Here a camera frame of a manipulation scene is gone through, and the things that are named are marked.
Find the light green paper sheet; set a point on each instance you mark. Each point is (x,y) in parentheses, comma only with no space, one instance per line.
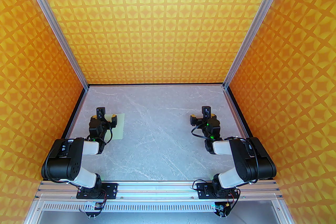
(119,131)

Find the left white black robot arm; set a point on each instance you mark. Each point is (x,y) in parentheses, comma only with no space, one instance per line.
(63,162)

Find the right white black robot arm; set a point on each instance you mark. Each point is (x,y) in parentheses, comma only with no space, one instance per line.
(252,162)

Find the black back edge strip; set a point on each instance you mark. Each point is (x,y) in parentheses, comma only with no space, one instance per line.
(157,84)

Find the small circuit board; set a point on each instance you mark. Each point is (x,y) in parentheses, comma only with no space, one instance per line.
(94,206)
(221,208)

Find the black aluminium side rail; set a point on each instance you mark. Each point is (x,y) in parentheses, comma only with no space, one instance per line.
(237,112)
(76,112)

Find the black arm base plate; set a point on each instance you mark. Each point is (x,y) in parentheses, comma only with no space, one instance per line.
(203,188)
(111,188)

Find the aluminium front frame rail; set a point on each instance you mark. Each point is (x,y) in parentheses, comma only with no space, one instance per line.
(157,188)

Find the aluminium corner post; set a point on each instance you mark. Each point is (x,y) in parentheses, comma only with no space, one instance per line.
(53,20)
(258,20)

